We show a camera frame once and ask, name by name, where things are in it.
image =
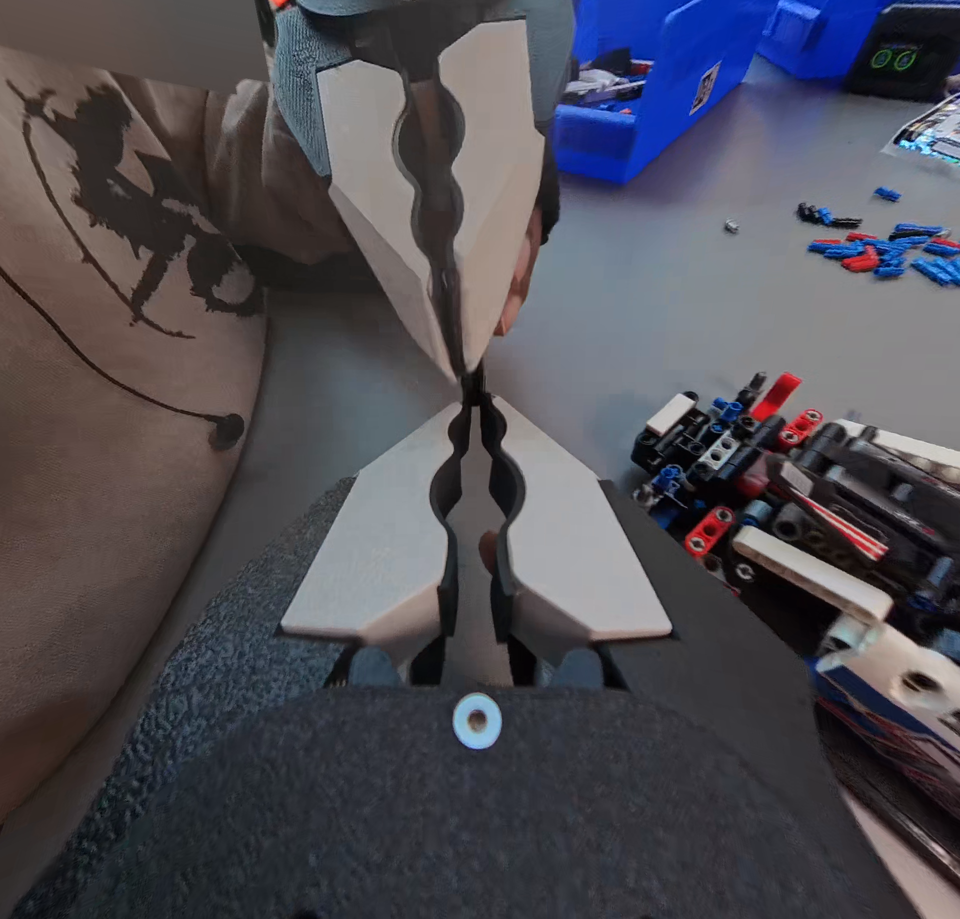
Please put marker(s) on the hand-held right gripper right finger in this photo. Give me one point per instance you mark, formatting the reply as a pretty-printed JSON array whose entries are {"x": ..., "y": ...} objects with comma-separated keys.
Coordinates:
[{"x": 585, "y": 559}]

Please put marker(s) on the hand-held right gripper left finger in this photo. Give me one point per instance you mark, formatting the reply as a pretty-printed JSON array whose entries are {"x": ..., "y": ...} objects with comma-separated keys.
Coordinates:
[{"x": 375, "y": 559}]

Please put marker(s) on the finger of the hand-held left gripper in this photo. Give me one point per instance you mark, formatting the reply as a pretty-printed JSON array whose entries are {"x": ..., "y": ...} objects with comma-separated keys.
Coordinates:
[
  {"x": 360, "y": 154},
  {"x": 499, "y": 146}
]

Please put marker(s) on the black toy brick part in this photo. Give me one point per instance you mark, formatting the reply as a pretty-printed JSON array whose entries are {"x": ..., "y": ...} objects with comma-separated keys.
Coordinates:
[{"x": 470, "y": 390}]

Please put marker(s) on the person's right hand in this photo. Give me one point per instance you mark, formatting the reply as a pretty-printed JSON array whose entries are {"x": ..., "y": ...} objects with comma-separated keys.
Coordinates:
[{"x": 487, "y": 551}]

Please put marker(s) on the person's left hand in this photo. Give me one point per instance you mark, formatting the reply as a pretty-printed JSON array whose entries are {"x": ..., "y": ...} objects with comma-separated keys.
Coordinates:
[{"x": 521, "y": 274}]

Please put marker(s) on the assorted brick parts heap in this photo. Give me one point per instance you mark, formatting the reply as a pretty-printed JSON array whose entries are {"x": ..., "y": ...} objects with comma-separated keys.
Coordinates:
[{"x": 600, "y": 83}]

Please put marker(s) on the blue storage bin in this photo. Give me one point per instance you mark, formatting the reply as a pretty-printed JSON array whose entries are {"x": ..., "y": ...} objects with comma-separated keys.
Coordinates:
[
  {"x": 675, "y": 109},
  {"x": 810, "y": 26}
]

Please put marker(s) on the toy brick race car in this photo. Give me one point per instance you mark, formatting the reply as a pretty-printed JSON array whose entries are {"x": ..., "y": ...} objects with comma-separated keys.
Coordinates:
[{"x": 825, "y": 499}]

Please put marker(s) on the person's beige sweatshirt torso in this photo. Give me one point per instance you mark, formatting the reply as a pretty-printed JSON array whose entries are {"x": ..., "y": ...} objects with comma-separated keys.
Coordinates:
[{"x": 112, "y": 484}]

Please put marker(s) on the single blue brick pin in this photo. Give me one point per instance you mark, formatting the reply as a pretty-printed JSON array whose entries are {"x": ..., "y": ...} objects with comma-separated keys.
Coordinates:
[{"x": 887, "y": 194}]

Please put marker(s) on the pile of blue brick pins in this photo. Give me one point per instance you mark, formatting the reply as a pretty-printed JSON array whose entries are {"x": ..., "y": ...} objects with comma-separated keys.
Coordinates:
[{"x": 892, "y": 248}]

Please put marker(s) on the holographic sticker sheet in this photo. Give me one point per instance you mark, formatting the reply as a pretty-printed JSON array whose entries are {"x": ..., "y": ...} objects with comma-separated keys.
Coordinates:
[{"x": 937, "y": 131}]

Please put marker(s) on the black box with green lights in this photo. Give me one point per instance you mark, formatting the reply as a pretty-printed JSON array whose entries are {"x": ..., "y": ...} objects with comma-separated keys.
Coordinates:
[{"x": 922, "y": 26}]

